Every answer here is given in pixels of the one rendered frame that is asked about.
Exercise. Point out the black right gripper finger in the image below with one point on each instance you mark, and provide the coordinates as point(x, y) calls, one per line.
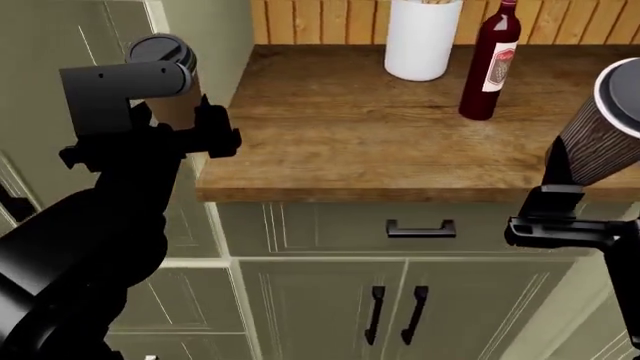
point(557, 195)

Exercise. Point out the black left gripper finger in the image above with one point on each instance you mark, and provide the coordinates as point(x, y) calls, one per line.
point(217, 131)
point(144, 114)

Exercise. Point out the plain brown cup black lid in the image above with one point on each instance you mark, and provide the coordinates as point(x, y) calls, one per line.
point(177, 101)

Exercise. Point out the ribbed dark brown cup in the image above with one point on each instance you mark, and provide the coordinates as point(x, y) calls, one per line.
point(595, 146)

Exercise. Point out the green cabinet door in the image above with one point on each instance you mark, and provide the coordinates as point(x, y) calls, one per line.
point(315, 311)
point(475, 311)

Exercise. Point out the green drawer front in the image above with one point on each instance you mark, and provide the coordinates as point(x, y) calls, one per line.
point(320, 230)

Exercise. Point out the red wine bottle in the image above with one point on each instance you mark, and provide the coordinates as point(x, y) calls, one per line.
point(492, 67)

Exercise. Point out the green side cabinet panel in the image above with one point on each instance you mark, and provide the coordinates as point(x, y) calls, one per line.
point(190, 300)

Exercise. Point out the white cylindrical utensil holder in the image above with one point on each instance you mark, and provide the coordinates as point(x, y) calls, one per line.
point(422, 37)

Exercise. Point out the wooden utensils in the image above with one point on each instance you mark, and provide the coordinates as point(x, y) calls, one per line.
point(440, 2)

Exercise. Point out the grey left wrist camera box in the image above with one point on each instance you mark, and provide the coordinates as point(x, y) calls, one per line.
point(102, 95)

